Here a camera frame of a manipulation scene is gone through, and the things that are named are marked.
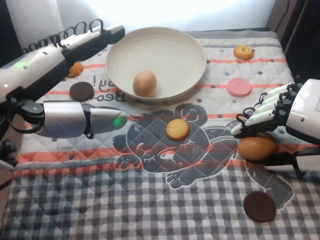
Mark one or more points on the brown egg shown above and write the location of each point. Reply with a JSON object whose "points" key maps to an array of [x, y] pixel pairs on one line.
{"points": [[145, 83], [255, 148]]}

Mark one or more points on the pink sandwich cookie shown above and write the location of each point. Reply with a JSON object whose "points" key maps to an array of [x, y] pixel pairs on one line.
{"points": [[238, 87]]}

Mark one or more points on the brown wooden furniture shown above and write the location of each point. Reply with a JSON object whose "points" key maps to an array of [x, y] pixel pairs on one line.
{"points": [[297, 17]]}

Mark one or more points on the dark brown embossed cookie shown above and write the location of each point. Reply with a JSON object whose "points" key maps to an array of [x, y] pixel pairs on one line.
{"points": [[259, 206]]}

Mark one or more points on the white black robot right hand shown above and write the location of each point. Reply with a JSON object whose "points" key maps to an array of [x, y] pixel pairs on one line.
{"points": [[305, 110]]}

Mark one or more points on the round cream plate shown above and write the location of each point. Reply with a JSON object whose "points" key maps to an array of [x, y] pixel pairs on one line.
{"points": [[162, 57]]}

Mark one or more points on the grey quilt with bear print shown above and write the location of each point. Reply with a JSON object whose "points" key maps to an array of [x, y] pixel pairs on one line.
{"points": [[160, 195]]}

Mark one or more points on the dark brown sandwich cookie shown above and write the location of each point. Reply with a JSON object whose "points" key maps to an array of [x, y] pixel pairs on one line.
{"points": [[81, 91]]}

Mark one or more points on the round golden biscuit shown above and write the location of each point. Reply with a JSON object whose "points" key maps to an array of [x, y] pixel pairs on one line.
{"points": [[177, 130]]}

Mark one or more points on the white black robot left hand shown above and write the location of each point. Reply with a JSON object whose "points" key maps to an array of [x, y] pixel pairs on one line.
{"points": [[40, 65]]}

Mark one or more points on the yellow swirl cookie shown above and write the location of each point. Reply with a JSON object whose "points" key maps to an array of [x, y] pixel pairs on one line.
{"points": [[244, 52]]}

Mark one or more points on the orange swirl cookie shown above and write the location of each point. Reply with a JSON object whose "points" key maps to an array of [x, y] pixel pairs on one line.
{"points": [[75, 70]]}

